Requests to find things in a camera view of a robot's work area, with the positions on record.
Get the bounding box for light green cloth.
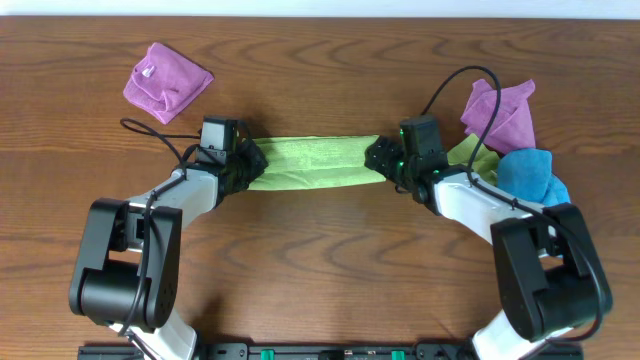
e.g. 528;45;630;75
249;135;385;191

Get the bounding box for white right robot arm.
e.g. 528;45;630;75
364;115;613;359

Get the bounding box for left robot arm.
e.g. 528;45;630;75
68;116;268;359

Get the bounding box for olive green cloth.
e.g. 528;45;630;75
447;134;500;186

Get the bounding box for folded purple cloth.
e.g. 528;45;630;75
123;43;214;124

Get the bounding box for crumpled purple cloth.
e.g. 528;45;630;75
460;79;536;154

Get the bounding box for blue cloth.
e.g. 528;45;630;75
497;148;571;206

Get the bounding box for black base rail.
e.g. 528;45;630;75
77;343;585;360

